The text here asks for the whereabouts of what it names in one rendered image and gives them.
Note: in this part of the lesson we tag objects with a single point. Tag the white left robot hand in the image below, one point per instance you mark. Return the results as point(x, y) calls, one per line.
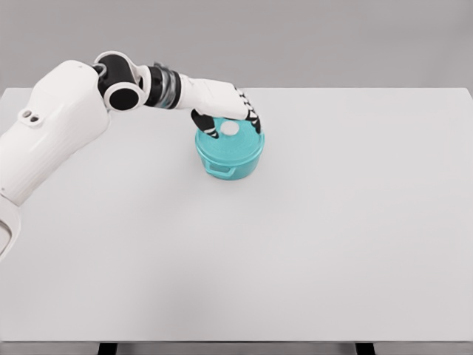
point(225, 99)

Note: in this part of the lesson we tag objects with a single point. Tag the teal pot lid white knob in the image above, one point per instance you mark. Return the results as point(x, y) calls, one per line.
point(236, 142)

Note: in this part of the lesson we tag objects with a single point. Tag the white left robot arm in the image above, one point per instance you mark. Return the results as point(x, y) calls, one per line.
point(66, 122)

